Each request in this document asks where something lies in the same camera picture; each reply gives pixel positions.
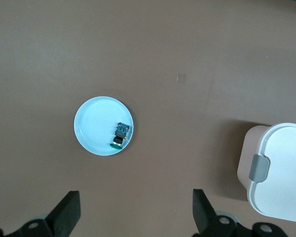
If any white lidded lunch box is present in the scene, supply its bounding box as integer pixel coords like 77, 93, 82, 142
236, 122, 296, 223

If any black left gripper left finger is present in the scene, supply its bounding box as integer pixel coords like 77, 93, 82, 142
0, 190, 81, 237

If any green button switch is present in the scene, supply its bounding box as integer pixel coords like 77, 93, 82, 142
109, 121, 130, 151

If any light blue round plate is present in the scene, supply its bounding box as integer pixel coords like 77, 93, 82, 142
73, 96, 135, 157

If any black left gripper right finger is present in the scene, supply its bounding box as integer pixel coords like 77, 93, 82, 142
192, 189, 290, 237

